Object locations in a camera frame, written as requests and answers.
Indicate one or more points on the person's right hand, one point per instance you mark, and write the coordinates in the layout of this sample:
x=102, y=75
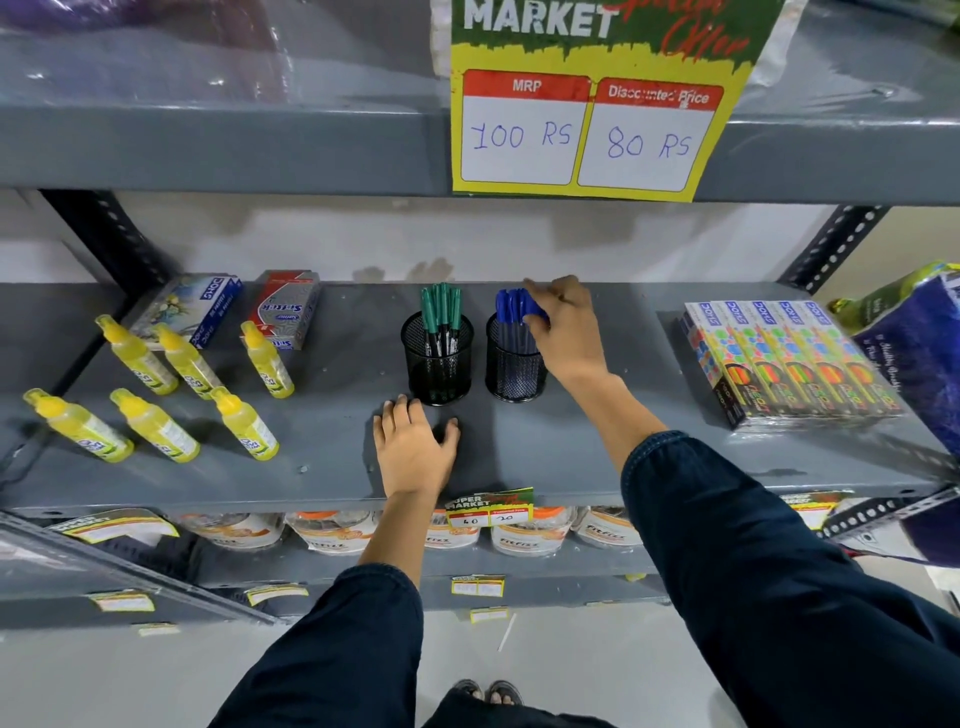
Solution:
x=574, y=337

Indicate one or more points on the person's left hand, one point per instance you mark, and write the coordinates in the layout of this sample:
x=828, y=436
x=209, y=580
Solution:
x=411, y=457

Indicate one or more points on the person's left little finger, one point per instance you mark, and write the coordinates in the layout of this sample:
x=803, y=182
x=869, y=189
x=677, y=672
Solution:
x=379, y=436

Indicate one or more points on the person's right thumb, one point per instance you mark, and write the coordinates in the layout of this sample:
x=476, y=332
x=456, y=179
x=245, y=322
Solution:
x=537, y=324

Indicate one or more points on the person's left thumb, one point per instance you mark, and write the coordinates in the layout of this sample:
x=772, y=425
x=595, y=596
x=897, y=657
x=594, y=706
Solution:
x=449, y=436

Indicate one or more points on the person's left middle finger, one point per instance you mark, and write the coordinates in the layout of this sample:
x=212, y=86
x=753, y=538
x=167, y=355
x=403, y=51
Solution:
x=400, y=412

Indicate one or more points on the bunch of blue pens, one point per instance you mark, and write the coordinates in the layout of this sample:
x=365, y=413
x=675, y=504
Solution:
x=511, y=309

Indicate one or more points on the person's right forearm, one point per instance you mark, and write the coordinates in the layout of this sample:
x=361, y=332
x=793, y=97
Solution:
x=750, y=570

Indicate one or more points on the person's left forearm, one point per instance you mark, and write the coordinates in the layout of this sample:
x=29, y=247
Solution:
x=352, y=600

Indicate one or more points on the black mesh pen cup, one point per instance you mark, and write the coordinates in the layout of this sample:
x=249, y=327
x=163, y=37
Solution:
x=514, y=371
x=437, y=367

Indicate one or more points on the small yellow green price label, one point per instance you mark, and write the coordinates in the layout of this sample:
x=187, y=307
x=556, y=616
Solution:
x=491, y=508

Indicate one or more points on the bunch of green pens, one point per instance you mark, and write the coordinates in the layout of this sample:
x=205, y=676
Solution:
x=441, y=311

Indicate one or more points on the white plastic tub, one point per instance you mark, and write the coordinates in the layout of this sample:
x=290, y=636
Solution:
x=334, y=531
x=534, y=532
x=234, y=528
x=452, y=535
x=606, y=526

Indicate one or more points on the red and silver box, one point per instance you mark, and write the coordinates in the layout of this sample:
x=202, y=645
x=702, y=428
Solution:
x=285, y=306

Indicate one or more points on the colourful dotted crayon box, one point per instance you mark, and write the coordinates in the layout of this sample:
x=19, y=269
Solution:
x=765, y=352
x=814, y=349
x=855, y=349
x=721, y=360

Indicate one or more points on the blue printed cardboard box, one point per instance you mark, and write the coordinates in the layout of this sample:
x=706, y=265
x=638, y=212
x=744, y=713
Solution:
x=196, y=306

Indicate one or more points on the group of yellow glue bottles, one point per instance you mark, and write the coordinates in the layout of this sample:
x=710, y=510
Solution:
x=154, y=424

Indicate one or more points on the large yellow green price sign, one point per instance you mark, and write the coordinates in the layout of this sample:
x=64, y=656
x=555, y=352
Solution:
x=592, y=97

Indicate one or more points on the person's left shoe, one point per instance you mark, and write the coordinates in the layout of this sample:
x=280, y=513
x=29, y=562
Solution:
x=466, y=689

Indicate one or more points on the person's shoe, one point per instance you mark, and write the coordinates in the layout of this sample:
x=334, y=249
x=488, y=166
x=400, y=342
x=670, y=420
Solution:
x=505, y=692
x=466, y=689

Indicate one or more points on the person's right shoe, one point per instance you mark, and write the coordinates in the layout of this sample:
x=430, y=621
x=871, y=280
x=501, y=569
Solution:
x=505, y=692

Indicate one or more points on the black perforated shelf upright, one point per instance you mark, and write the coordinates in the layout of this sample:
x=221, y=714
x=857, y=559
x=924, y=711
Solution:
x=112, y=236
x=832, y=244

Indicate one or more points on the grey metal shelf rack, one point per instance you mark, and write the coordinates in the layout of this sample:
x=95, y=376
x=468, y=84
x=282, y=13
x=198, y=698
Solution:
x=225, y=150

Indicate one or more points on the green plastic packet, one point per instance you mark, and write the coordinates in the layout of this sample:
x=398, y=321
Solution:
x=881, y=296

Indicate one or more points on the dark blue plastic bag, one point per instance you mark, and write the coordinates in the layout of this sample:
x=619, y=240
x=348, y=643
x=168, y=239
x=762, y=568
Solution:
x=919, y=352

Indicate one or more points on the clear plastic wrapped packet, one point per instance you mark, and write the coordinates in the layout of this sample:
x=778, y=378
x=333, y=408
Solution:
x=187, y=45
x=862, y=52

